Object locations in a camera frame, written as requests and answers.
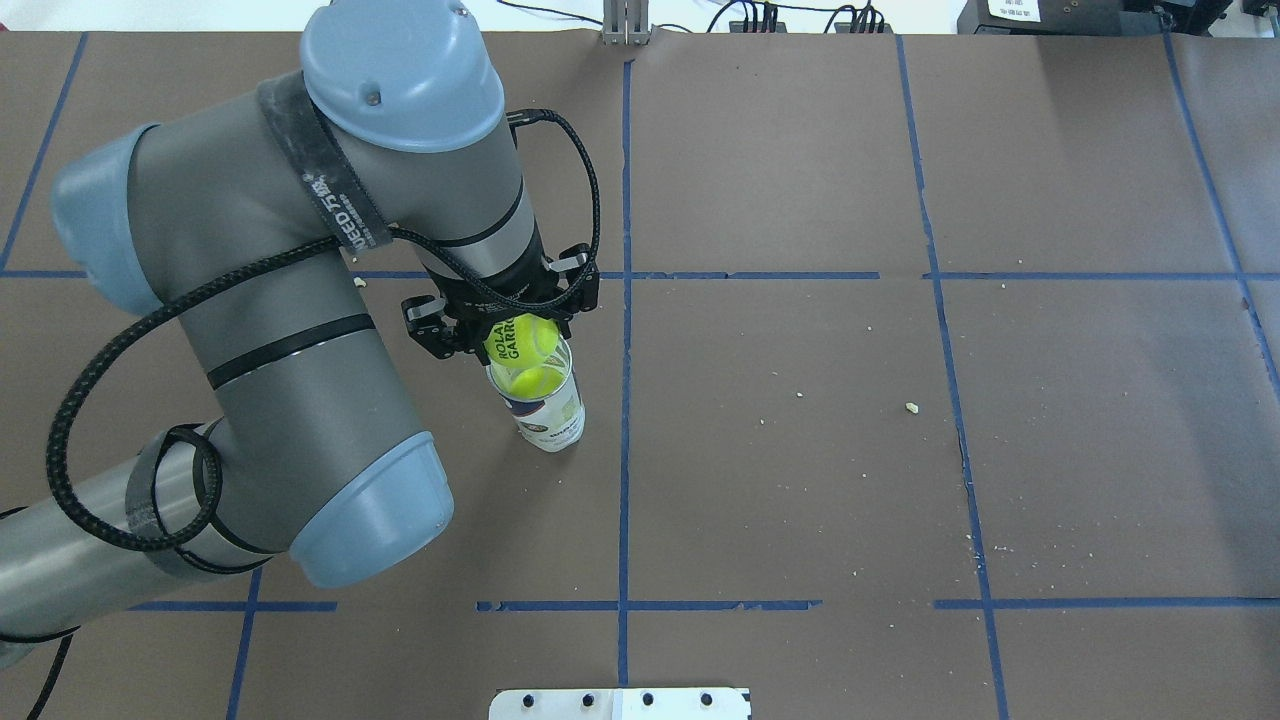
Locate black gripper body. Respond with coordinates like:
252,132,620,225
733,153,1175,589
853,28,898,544
424,238,561,323

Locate yellow tennis ball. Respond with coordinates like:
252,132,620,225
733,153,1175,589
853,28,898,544
483,313,561,369
509,365,564,401

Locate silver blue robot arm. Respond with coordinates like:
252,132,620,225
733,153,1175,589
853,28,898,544
3,1,599,666

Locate yellow tennis ball inside can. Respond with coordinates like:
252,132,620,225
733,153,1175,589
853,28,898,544
509,365,564,401

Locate clear tennis ball can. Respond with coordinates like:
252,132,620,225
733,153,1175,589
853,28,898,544
486,338,585,454

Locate aluminium frame post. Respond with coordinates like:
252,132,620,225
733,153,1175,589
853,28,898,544
600,0,653,46

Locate white pillar with base plate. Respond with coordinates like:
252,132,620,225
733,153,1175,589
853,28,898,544
488,687,753,719

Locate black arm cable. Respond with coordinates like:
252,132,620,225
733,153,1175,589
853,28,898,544
20,108,603,720

